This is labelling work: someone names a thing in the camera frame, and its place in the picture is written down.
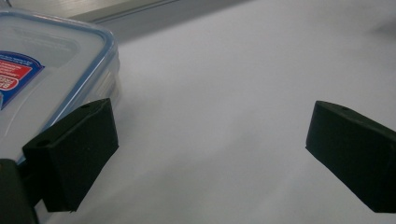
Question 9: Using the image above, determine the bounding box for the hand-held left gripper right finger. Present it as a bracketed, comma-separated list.
[305, 100, 396, 214]

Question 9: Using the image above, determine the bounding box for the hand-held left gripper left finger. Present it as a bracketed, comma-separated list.
[21, 98, 120, 213]

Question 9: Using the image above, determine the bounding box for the clear plastic food container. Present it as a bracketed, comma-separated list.
[0, 8, 121, 165]

